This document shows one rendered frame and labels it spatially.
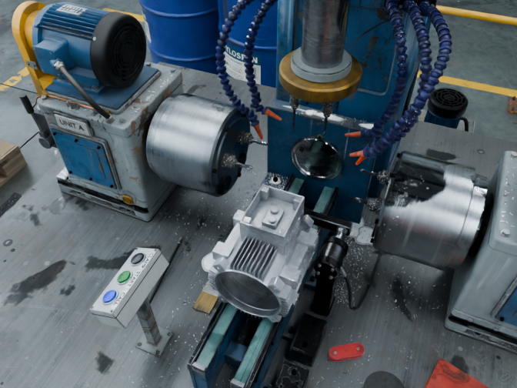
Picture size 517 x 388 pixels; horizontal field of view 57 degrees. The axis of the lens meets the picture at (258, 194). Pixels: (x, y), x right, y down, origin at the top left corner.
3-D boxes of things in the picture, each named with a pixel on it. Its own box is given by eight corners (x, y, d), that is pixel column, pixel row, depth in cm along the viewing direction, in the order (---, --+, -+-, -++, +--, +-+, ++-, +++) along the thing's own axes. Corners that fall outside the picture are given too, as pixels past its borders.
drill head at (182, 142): (160, 132, 154) (146, 64, 136) (263, 162, 144) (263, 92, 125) (115, 182, 138) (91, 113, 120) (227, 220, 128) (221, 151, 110)
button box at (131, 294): (147, 261, 108) (135, 245, 105) (170, 263, 104) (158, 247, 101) (101, 324, 98) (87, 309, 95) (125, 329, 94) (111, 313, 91)
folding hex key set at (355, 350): (330, 363, 113) (331, 360, 111) (326, 350, 115) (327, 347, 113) (365, 357, 114) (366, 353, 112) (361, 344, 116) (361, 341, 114)
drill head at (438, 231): (359, 190, 135) (375, 120, 117) (512, 235, 124) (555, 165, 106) (333, 255, 120) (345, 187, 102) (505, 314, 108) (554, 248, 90)
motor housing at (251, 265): (246, 239, 123) (244, 188, 109) (316, 263, 118) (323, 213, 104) (211, 302, 111) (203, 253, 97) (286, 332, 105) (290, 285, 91)
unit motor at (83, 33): (86, 109, 157) (42, -19, 127) (171, 135, 148) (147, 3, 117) (32, 158, 141) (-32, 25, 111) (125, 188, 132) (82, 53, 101)
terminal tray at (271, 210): (261, 205, 111) (261, 183, 105) (304, 219, 108) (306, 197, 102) (239, 242, 103) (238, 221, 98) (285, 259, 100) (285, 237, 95)
